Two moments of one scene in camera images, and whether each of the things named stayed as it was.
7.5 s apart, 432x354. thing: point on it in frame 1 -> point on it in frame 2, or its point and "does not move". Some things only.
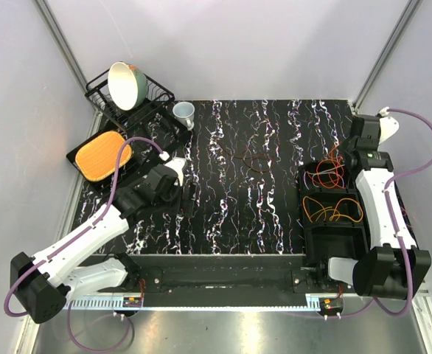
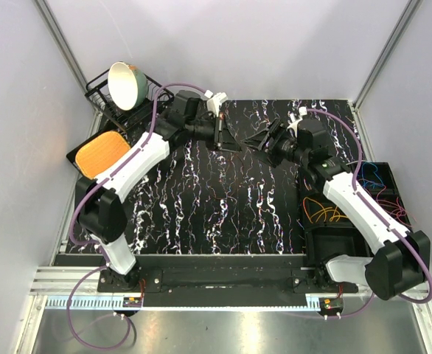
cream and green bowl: [127, 85] does not move
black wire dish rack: [153, 122] does not move
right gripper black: [344, 144] -> [277, 131]
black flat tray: [108, 181] does not move
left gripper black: [186, 206] -> [223, 139]
